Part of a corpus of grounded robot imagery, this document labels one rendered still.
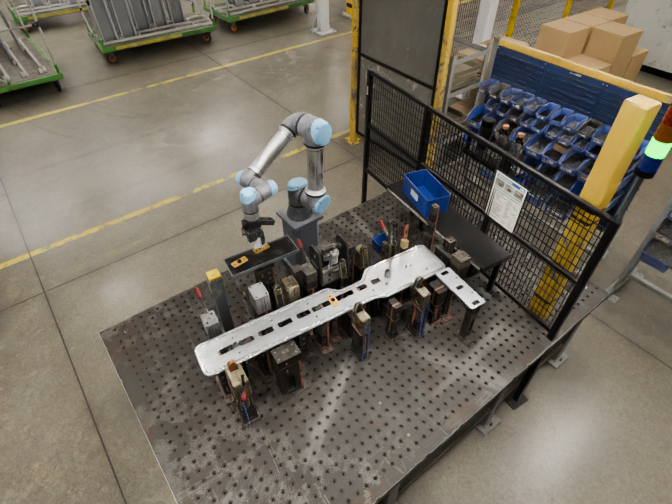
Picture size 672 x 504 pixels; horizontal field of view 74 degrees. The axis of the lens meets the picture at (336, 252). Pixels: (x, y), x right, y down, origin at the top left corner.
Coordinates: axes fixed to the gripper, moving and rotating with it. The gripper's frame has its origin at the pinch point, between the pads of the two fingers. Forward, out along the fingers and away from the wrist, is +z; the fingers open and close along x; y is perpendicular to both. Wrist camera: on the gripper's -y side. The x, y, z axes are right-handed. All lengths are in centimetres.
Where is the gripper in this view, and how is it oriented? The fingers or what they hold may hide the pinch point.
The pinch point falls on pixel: (260, 245)
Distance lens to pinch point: 229.4
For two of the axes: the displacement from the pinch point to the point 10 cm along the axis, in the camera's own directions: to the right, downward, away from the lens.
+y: -7.7, 4.5, -4.6
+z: 0.0, 7.2, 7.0
